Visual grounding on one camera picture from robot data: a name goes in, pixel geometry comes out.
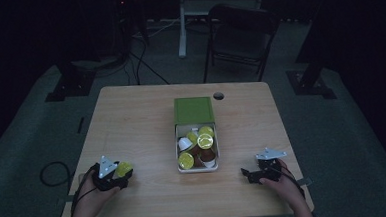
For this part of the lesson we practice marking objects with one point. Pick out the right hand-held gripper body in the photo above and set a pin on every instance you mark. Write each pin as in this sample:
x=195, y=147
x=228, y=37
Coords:
x=269, y=166

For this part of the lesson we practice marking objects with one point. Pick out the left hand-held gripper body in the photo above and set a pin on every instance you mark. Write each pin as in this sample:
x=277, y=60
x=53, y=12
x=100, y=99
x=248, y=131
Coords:
x=104, y=178

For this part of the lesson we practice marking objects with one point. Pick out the yellow-lid coffee capsule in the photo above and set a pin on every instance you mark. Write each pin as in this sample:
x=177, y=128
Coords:
x=123, y=169

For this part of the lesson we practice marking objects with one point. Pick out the green box of capsules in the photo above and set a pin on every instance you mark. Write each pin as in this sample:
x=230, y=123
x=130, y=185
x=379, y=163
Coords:
x=198, y=170

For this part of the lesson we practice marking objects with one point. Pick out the person's right hand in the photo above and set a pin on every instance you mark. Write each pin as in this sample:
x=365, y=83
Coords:
x=283, y=187

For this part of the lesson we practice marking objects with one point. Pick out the person's left hand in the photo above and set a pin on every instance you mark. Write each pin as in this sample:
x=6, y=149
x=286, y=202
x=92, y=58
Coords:
x=90, y=200

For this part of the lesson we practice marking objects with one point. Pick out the pile of coffee capsules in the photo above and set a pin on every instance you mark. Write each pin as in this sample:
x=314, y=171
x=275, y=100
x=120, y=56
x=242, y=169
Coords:
x=199, y=147

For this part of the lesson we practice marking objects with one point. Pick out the small black floor object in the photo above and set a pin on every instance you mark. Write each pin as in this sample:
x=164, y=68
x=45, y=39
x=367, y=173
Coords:
x=80, y=125

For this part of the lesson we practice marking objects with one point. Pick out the black table grommet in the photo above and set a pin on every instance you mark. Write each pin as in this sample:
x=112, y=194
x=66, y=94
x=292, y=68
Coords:
x=218, y=95

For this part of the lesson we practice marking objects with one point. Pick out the green box sleeve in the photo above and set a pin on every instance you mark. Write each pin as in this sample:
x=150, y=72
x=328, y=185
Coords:
x=193, y=110

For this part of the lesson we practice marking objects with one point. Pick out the black stand base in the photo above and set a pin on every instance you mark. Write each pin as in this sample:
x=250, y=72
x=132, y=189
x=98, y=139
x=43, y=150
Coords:
x=311, y=82
x=71, y=85

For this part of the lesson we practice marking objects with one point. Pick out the black folding chair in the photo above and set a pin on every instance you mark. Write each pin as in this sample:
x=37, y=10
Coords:
x=240, y=36

